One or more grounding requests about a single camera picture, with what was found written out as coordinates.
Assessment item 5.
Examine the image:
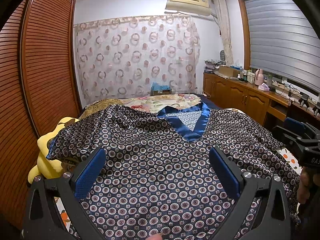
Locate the navy patterned satin pajama top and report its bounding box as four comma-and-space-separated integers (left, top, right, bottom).
47, 103, 299, 239

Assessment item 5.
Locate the person's right hand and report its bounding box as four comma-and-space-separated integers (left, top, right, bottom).
297, 167, 319, 204

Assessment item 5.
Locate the orange print white bedsheet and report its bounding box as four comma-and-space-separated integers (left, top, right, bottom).
277, 148, 302, 176

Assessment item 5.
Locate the long wooden sideboard cabinet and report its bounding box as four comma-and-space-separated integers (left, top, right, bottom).
203, 73, 319, 129

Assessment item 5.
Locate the yellow Pikachu plush toy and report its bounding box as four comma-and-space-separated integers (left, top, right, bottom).
27, 116, 80, 185

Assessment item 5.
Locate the grey zebra window blind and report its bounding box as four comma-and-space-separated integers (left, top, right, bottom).
242, 0, 319, 92

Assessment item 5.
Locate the cardboard box on cabinet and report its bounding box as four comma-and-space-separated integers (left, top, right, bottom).
219, 65, 240, 77

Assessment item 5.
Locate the wooden louvered wardrobe door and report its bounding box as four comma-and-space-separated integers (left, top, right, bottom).
1, 0, 81, 229

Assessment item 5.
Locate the floral quilt on bed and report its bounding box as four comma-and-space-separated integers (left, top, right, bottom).
120, 94, 201, 113

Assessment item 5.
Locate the blue topped box behind bed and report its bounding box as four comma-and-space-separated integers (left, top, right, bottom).
150, 82, 172, 96

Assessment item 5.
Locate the beige tied side curtain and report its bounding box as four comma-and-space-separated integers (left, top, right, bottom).
213, 0, 233, 66

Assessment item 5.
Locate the pink circle patterned curtain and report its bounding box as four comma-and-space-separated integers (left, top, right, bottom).
74, 15, 200, 106

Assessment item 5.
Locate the cream wall air conditioner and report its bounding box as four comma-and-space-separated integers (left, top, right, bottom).
165, 0, 212, 16

